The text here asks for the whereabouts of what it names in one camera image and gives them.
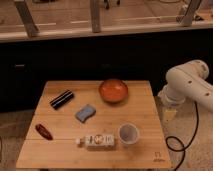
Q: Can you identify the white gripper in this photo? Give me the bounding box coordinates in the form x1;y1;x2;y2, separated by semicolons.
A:
158;85;183;122

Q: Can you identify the white ceramic cup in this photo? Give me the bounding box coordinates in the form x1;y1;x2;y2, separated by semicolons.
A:
118;123;140;146

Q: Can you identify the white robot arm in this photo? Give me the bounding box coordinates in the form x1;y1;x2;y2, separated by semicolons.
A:
158;60;213;121

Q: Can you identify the orange ceramic bowl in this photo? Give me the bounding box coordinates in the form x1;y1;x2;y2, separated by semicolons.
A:
99;79;128;103

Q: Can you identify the blue sponge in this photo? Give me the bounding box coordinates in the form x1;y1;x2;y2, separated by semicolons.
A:
75;104;96;123

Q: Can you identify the black striped case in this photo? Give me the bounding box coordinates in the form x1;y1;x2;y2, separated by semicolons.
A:
50;90;74;110

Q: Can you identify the dark red spoon rest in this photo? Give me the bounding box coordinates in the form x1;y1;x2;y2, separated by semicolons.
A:
35;124;53;140

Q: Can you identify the black cable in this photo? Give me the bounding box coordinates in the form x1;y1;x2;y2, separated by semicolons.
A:
165;101;200;171

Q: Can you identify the right metal frame post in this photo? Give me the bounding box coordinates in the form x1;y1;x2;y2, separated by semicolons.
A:
179;0;202;27

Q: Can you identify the metal frame post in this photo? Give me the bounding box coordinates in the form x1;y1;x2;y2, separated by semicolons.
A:
179;0;202;27
14;0;39;37
90;0;101;33

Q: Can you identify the middle metal frame post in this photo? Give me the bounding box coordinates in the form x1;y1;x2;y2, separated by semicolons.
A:
90;0;101;33

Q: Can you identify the left metal frame post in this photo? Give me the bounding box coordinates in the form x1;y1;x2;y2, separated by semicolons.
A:
14;0;39;37

